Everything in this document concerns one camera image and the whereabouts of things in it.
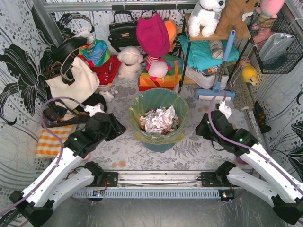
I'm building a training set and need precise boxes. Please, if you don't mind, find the teal plastic trash bin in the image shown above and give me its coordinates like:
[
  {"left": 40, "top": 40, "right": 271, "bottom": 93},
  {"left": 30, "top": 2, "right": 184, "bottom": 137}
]
[{"left": 129, "top": 87, "right": 191, "bottom": 153}]

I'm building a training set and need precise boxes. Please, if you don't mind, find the yellow trash bag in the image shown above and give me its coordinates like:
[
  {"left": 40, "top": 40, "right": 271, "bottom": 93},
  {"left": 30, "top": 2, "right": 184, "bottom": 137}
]
[{"left": 127, "top": 87, "right": 191, "bottom": 144}]

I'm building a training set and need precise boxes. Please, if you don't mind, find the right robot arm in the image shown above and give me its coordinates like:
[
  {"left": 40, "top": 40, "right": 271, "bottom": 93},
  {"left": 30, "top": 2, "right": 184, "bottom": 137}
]
[{"left": 196, "top": 110, "right": 303, "bottom": 225}]

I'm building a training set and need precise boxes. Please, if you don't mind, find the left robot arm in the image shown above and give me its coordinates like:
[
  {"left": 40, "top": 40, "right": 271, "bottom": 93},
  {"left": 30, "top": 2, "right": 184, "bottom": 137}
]
[{"left": 9, "top": 112, "right": 126, "bottom": 227}]

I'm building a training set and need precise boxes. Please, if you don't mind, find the crumpled white paper trash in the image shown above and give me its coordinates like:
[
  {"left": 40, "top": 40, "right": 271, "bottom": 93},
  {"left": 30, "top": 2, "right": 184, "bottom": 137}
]
[{"left": 140, "top": 105, "right": 179, "bottom": 135}]

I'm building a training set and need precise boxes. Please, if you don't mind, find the cream canvas tote bag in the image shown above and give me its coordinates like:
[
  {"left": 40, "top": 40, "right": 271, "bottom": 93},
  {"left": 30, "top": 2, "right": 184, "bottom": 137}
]
[{"left": 46, "top": 57, "right": 99, "bottom": 103}]

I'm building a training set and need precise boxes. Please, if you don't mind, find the rainbow striped bag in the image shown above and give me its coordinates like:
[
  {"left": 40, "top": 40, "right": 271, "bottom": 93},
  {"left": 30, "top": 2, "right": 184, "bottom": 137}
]
[{"left": 138, "top": 54, "right": 183, "bottom": 91}]

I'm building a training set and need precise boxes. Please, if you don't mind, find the floral patterned floor mat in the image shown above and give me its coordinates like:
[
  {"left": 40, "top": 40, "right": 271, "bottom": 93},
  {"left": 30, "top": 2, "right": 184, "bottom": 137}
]
[{"left": 81, "top": 78, "right": 250, "bottom": 170}]

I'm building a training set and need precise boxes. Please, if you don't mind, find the blue lint roller mop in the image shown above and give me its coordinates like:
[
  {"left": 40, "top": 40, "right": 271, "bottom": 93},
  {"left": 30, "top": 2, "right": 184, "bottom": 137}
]
[{"left": 195, "top": 30, "right": 236, "bottom": 101}]

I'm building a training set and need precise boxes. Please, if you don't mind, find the purple red sock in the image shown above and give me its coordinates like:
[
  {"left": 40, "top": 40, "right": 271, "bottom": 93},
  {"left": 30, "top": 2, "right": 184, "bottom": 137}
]
[{"left": 236, "top": 157, "right": 248, "bottom": 165}]

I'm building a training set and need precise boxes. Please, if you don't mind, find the brown patterned handbag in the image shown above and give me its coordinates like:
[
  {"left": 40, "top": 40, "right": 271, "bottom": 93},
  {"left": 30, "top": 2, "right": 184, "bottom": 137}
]
[{"left": 42, "top": 94, "right": 107, "bottom": 128}]

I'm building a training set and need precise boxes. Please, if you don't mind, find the red cloth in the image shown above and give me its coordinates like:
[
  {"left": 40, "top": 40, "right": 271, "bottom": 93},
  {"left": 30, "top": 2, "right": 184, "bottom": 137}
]
[{"left": 84, "top": 55, "right": 121, "bottom": 85}]

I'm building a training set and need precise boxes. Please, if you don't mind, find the orange checkered towel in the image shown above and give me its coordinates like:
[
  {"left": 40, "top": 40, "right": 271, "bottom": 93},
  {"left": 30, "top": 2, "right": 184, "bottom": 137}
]
[{"left": 36, "top": 125, "right": 76, "bottom": 158}]

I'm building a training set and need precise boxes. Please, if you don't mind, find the yellow plush duck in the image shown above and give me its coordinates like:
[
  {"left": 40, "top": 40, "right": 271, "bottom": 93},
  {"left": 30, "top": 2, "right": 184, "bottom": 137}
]
[{"left": 239, "top": 58, "right": 257, "bottom": 86}]

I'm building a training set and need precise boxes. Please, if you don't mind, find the colourful printed cloth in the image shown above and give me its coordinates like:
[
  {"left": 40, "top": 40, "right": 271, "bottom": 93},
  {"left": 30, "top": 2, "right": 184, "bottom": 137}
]
[{"left": 78, "top": 39, "right": 111, "bottom": 67}]

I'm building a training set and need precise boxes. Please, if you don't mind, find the teal folded cloth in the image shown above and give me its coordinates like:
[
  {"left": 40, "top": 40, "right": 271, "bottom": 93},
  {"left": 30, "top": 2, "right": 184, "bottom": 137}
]
[{"left": 178, "top": 35, "right": 240, "bottom": 70}]

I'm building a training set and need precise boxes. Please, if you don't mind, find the white plush lamb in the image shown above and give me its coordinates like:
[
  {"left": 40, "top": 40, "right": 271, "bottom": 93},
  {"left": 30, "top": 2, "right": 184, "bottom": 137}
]
[{"left": 117, "top": 46, "right": 143, "bottom": 79}]

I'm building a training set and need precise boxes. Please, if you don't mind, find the pink plush pig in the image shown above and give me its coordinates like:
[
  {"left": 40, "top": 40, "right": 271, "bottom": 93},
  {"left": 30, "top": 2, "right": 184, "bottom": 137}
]
[{"left": 145, "top": 55, "right": 171, "bottom": 80}]

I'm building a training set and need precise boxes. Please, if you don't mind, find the black leather handbag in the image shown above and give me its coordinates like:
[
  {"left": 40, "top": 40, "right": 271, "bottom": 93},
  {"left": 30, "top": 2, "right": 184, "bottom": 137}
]
[{"left": 108, "top": 10, "right": 140, "bottom": 52}]

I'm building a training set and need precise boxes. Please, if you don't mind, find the wooden shelf rack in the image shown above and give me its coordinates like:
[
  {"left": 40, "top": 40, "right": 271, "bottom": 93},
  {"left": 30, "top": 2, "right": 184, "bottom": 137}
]
[{"left": 177, "top": 13, "right": 253, "bottom": 94}]

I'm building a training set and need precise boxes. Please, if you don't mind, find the orange plush toy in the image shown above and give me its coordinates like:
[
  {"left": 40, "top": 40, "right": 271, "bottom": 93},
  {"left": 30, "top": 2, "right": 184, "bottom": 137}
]
[{"left": 164, "top": 20, "right": 177, "bottom": 52}]

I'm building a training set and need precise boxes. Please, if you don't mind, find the silver foil pouch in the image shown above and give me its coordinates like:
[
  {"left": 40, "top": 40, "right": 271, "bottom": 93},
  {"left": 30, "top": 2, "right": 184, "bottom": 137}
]
[{"left": 259, "top": 33, "right": 295, "bottom": 61}]

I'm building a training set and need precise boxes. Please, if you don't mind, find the white plush dog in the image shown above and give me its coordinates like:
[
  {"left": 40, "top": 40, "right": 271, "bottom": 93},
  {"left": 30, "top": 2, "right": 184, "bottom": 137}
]
[{"left": 188, "top": 0, "right": 226, "bottom": 37}]

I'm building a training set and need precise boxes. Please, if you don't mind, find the brown teddy bear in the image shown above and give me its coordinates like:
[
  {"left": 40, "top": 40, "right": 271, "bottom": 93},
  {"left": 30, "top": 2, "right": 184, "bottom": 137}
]
[{"left": 215, "top": 0, "right": 260, "bottom": 38}]

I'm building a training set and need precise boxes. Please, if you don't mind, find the pink plush toy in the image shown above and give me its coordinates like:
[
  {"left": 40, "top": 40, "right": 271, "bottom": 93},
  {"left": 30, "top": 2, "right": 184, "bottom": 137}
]
[{"left": 251, "top": 0, "right": 285, "bottom": 44}]

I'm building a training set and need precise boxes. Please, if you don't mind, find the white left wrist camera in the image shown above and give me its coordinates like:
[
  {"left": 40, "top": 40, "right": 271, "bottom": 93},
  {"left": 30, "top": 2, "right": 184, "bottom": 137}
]
[{"left": 84, "top": 103, "right": 105, "bottom": 117}]

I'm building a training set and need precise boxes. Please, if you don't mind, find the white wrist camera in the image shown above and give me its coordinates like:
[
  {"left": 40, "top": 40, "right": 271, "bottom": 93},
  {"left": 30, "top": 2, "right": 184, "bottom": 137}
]
[
  {"left": 215, "top": 101, "right": 232, "bottom": 119},
  {"left": 84, "top": 103, "right": 105, "bottom": 117}
]

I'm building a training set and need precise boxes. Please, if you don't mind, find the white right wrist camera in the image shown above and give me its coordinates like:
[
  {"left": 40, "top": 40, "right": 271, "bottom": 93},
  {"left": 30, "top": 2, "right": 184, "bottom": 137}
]
[{"left": 215, "top": 101, "right": 232, "bottom": 119}]

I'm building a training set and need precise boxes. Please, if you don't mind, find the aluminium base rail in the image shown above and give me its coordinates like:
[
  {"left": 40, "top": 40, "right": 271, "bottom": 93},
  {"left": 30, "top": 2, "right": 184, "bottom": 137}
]
[{"left": 34, "top": 169, "right": 291, "bottom": 204}]

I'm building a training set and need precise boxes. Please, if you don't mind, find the black wire basket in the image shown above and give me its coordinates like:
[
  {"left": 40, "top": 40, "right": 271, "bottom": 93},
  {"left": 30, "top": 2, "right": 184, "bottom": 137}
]
[{"left": 247, "top": 11, "right": 303, "bottom": 74}]

